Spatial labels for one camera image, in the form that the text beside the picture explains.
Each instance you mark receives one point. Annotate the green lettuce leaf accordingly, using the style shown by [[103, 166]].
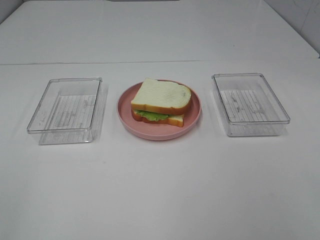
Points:
[[151, 116]]

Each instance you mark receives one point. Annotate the pink round plate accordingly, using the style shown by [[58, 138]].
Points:
[[156, 131]]

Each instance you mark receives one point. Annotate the bread slice from tray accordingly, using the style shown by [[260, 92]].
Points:
[[173, 120]]

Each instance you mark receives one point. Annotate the clear plastic tray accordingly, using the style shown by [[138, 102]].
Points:
[[70, 111], [248, 105]]

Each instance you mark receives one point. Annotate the clear plastic tray left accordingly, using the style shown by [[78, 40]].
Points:
[[70, 111]]

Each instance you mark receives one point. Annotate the clear plastic tray right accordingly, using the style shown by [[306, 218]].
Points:
[[248, 105]]

